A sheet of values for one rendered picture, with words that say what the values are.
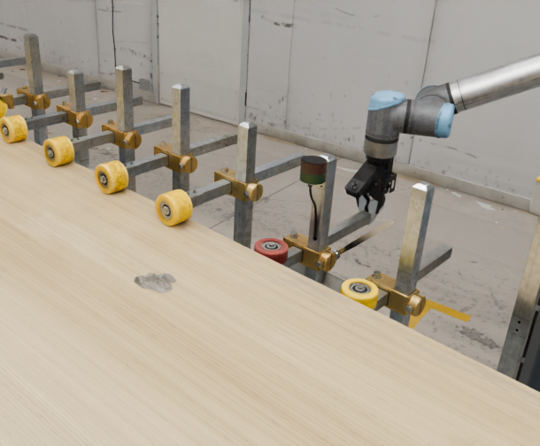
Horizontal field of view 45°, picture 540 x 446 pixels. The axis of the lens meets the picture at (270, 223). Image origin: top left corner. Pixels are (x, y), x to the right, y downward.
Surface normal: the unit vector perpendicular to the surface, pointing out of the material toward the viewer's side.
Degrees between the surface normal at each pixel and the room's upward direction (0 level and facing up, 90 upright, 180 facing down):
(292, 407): 0
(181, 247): 0
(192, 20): 90
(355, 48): 90
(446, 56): 90
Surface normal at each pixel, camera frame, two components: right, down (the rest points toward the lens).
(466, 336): 0.06, -0.89
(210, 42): -0.57, 0.34
